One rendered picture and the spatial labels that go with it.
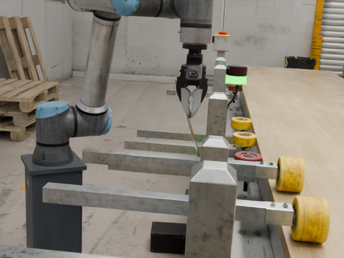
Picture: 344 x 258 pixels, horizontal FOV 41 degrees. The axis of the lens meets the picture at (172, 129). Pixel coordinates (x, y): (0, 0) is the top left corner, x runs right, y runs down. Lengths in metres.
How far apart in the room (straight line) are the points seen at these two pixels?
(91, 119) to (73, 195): 1.28
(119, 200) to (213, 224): 0.53
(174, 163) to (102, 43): 0.99
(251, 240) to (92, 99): 1.01
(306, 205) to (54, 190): 0.46
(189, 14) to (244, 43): 8.02
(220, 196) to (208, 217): 0.02
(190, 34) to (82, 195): 0.60
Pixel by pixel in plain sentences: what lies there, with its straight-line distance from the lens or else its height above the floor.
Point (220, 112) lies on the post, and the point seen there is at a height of 1.12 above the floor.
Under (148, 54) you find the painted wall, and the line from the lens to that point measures 9.34.
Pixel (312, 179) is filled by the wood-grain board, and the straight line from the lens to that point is 1.23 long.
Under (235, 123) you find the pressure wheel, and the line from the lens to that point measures 1.81.
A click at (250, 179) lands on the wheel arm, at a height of 0.84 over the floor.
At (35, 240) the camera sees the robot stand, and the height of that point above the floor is 0.26.
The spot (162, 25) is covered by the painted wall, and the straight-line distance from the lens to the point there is 9.29.
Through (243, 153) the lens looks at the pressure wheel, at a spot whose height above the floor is 0.90.
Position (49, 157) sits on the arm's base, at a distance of 2.15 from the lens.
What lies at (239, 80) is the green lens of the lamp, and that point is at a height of 1.12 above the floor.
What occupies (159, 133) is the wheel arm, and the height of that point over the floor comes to 0.83.
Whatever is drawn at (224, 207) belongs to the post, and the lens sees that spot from 0.34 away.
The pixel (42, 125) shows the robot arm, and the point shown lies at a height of 0.78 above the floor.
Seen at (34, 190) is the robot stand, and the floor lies 0.50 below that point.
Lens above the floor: 1.28
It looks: 14 degrees down
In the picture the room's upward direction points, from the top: 3 degrees clockwise
